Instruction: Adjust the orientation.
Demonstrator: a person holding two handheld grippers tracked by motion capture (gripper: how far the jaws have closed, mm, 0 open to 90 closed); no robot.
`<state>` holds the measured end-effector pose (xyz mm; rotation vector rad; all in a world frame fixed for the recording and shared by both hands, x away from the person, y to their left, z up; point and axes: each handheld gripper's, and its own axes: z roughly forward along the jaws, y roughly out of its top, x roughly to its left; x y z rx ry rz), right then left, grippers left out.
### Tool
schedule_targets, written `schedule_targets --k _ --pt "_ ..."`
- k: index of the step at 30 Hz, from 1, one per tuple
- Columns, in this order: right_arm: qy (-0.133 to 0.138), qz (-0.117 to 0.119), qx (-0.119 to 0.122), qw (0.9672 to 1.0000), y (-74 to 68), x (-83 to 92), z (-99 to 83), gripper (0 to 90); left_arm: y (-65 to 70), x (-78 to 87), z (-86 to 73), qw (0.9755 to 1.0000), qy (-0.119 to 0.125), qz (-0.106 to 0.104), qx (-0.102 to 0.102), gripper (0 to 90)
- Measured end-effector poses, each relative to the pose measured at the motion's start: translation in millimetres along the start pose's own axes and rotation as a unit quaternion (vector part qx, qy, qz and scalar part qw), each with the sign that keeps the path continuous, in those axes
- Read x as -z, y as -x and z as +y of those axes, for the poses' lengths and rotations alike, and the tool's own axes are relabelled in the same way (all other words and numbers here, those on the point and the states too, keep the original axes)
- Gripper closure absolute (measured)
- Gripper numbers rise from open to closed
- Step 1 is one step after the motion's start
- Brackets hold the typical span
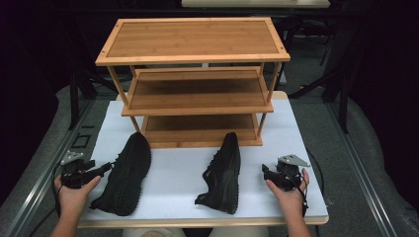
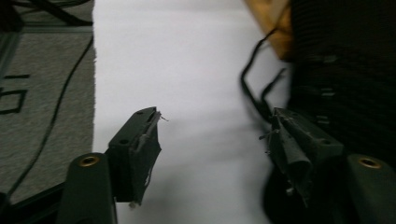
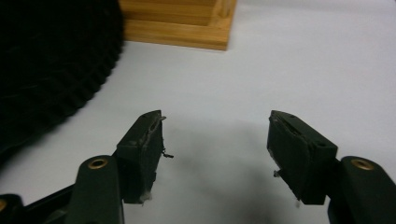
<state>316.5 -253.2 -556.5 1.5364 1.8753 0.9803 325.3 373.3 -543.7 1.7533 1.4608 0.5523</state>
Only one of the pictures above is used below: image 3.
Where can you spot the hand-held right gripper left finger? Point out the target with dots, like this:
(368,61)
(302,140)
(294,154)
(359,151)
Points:
(141,155)

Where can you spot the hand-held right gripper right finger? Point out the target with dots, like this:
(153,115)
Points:
(299,155)

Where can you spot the black shoe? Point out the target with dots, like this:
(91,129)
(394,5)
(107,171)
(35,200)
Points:
(53,71)

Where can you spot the wooden shoe rack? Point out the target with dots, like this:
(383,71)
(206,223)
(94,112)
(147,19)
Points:
(183,21)

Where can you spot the white table sheet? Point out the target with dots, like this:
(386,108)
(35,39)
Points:
(218,87)

